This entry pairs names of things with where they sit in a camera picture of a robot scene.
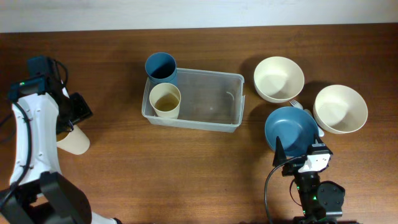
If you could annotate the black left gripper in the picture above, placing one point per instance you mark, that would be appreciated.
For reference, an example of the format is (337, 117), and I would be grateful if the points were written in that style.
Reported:
(82, 111)

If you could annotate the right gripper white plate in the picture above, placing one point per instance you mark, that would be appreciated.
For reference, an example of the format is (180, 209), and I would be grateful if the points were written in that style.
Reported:
(279, 155)

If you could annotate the blue bowl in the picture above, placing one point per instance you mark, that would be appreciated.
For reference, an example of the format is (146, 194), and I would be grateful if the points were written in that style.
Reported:
(294, 127)

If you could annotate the cream cup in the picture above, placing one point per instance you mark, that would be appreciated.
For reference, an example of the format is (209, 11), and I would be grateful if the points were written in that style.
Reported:
(75, 142)
(165, 98)

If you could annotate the white plastic fork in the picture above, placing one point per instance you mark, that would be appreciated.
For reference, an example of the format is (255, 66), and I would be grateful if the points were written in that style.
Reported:
(296, 104)

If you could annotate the cream bowl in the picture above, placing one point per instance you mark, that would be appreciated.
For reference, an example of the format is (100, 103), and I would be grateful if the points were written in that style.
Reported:
(340, 109)
(278, 79)

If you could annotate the blue cup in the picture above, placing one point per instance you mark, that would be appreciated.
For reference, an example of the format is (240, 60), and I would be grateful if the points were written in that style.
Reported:
(161, 67)

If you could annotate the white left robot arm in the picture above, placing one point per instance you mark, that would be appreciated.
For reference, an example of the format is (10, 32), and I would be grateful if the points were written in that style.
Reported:
(46, 118)

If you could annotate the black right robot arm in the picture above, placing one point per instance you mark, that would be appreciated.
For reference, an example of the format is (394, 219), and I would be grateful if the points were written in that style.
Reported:
(321, 202)

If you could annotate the clear plastic storage container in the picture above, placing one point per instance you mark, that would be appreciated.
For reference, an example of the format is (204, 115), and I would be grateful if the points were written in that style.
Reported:
(211, 101)

